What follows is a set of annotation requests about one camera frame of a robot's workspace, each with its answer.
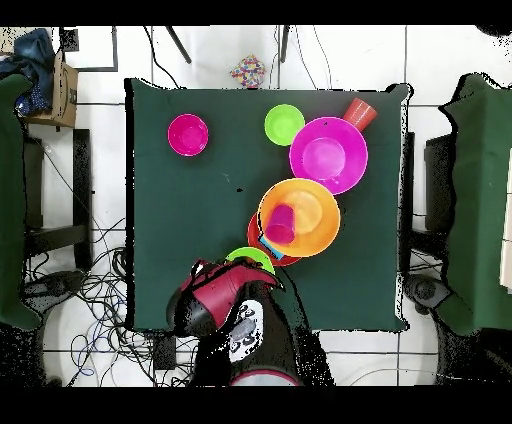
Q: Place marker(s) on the blue cup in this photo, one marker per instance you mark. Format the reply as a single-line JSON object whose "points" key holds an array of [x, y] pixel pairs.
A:
{"points": [[272, 248]]}

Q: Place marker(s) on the thin black square frame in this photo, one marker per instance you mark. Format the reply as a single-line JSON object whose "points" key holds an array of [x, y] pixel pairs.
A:
{"points": [[96, 69]]}

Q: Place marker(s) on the colourful patterned box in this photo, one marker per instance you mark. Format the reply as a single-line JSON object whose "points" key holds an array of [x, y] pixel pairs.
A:
{"points": [[248, 72]]}

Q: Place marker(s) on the large orange bowl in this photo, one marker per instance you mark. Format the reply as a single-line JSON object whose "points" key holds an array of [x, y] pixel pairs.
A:
{"points": [[316, 224]]}

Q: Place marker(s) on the small pink bowl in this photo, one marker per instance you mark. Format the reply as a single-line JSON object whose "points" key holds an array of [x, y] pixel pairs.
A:
{"points": [[188, 134]]}

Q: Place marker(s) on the blue cloth bundle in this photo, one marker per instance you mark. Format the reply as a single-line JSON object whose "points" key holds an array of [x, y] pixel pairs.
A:
{"points": [[34, 52]]}

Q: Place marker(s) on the green cloth covered side table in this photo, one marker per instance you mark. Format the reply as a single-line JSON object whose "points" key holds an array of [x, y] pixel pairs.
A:
{"points": [[10, 200], [480, 200]]}

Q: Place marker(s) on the brown cardboard box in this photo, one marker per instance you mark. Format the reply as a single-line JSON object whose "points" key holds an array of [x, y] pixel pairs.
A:
{"points": [[66, 100]]}

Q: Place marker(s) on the purple cup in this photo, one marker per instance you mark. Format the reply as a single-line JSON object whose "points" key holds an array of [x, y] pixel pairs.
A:
{"points": [[280, 226]]}

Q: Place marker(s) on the large pink bowl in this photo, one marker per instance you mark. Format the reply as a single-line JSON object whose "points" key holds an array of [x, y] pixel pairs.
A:
{"points": [[328, 154]]}

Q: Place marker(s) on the red-orange cup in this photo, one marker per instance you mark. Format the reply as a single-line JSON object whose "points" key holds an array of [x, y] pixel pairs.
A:
{"points": [[360, 114]]}

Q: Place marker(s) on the dark green table cloth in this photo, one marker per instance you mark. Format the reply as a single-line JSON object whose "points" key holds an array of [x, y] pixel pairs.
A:
{"points": [[180, 200]]}

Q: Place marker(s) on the black pedestal leg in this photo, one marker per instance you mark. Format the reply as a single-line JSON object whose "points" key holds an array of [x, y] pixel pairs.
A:
{"points": [[52, 286], [424, 290]]}

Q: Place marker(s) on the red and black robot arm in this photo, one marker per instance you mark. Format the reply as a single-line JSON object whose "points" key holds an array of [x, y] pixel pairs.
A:
{"points": [[216, 292]]}

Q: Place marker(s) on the red-orange bowl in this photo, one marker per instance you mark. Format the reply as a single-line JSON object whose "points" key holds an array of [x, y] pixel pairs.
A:
{"points": [[254, 236]]}

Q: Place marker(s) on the small green bowl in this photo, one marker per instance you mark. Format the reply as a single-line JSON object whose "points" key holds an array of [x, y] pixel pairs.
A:
{"points": [[284, 124]]}

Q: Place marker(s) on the black tripod leg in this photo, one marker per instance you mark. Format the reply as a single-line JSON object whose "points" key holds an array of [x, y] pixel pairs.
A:
{"points": [[283, 44], [178, 44]]}

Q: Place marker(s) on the black power strip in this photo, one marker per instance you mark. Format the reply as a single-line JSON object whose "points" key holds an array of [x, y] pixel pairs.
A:
{"points": [[164, 352]]}

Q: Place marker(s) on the large green bowl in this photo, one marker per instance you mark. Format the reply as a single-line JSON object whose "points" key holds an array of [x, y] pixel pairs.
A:
{"points": [[250, 254]]}

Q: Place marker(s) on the black metal frame stand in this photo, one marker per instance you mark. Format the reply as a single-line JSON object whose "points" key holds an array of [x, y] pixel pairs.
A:
{"points": [[82, 200], [440, 184]]}

